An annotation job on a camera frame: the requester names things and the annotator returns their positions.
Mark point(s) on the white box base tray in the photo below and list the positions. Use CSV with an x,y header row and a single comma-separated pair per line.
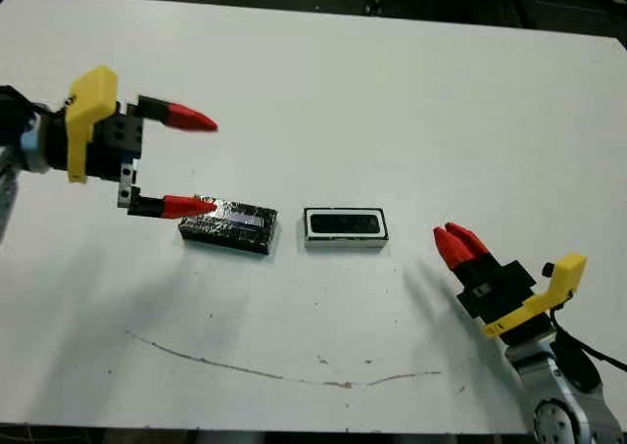
x,y
343,242

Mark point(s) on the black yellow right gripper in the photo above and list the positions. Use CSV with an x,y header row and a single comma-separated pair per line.
x,y
504,297

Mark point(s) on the black glossy box lid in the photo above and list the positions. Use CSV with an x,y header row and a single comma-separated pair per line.
x,y
235,226

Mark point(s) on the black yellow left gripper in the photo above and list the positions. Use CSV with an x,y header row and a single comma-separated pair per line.
x,y
108,145

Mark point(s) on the black slim camera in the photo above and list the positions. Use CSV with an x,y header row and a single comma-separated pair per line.
x,y
345,222

